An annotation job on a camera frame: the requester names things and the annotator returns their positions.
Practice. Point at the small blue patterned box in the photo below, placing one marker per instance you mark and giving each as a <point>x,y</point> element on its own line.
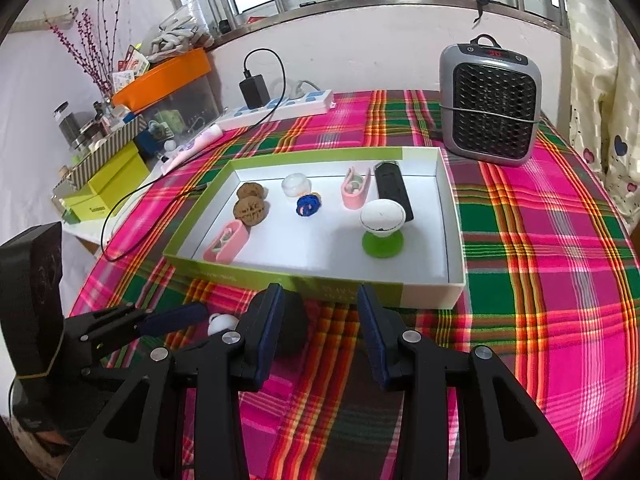
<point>150,137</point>

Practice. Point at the pale green item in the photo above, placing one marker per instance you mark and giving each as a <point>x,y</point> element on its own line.
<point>170,120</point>

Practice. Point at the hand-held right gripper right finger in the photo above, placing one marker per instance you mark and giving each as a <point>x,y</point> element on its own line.
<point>372,340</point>

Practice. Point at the brown cookie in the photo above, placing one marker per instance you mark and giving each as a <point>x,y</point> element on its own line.
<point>250,191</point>

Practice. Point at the white ball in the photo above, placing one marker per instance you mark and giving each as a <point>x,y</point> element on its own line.
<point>222,324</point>

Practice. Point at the pink and white lotion tube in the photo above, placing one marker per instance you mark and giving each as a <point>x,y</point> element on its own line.
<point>195,145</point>

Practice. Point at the yellow-green cardboard box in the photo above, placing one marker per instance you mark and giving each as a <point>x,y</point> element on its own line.
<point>120,172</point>

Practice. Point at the glass jar with black lid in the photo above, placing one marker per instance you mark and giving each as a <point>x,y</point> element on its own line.
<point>67,122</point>

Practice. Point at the packet of white gloves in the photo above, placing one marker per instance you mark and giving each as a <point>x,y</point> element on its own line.
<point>177,27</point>

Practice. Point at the metal window grille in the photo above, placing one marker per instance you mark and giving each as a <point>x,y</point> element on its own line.
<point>380,0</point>

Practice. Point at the black charger plug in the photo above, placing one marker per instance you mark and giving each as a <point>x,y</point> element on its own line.
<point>254,91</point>

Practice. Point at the white and green suction stand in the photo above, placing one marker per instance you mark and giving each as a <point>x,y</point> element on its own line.
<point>382,217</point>

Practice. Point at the black oval disc white dots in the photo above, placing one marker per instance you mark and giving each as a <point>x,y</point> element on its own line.
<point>295,325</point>

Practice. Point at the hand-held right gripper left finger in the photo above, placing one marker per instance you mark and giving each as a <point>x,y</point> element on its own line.
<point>270,340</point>

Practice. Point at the green and white cardboard box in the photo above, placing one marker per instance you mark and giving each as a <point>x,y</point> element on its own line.
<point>320,255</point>

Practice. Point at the blue knitted ornament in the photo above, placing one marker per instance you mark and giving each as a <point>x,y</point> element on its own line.
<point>307,205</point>

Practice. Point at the purple flower branches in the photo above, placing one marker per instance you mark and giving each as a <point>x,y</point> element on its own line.
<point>92,60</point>

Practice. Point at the pink green plaid tablecloth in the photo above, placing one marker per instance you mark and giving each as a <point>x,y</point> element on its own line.
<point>525,260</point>

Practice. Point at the clear bin with orange lid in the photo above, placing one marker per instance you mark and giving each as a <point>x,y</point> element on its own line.
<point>165,72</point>

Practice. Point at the grey portable fan heater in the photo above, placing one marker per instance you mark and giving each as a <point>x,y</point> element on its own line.
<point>492,105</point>

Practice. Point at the black rectangular device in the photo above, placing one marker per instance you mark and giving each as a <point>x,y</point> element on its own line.
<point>395,190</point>

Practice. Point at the grey striped box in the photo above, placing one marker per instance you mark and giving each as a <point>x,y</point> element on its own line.
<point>107,147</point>

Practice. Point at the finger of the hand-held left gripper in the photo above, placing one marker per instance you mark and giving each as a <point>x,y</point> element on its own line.
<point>107,372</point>
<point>175,319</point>

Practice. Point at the white and blue power strip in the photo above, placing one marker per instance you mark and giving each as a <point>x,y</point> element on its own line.
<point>300,102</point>

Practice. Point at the colourful card packets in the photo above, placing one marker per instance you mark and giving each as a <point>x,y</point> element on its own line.
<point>130,67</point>

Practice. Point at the cream curtain with hearts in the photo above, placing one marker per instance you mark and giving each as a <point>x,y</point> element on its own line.
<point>600,85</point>

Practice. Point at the small white round cap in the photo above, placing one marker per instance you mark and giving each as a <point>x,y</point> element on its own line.
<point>170,147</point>

